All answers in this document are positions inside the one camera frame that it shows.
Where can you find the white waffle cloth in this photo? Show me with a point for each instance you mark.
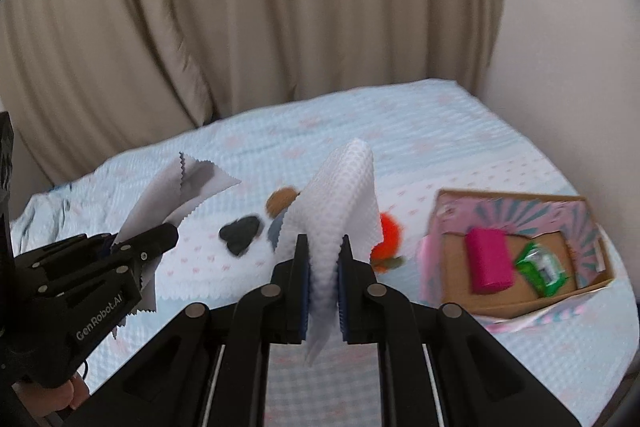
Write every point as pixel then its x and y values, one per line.
pixel 332 212

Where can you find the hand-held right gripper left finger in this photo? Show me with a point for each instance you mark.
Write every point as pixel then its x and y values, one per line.
pixel 300 302

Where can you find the light blue quilted bedspread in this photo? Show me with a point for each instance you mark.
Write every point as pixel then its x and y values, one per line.
pixel 450 142

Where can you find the brown soft pad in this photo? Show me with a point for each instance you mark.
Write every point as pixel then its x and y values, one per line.
pixel 281 202

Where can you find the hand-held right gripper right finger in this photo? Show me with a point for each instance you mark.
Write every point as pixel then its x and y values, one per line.
pixel 344 302

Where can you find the pink printed cardboard box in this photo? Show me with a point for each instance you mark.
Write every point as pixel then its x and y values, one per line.
pixel 515 302

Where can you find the black soft pad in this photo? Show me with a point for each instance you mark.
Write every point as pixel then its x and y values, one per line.
pixel 241 233

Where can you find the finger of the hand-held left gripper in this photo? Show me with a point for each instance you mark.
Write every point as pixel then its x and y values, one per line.
pixel 159 238
pixel 70 252

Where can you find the pink rolled cloth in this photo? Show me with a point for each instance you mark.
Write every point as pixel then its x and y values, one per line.
pixel 489 261

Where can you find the person's left hand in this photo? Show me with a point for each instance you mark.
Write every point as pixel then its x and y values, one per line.
pixel 50 396

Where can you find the beige curtain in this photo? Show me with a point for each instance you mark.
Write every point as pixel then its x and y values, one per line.
pixel 240 12

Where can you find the green plastic packet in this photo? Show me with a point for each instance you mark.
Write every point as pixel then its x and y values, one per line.
pixel 543 268

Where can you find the orange plush toy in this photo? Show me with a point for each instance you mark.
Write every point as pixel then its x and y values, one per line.
pixel 391 234

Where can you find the blue-grey soft pad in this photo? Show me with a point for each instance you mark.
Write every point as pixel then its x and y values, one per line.
pixel 276 231

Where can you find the grey pinked-edge cloth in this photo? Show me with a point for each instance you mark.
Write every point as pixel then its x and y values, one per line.
pixel 165 197

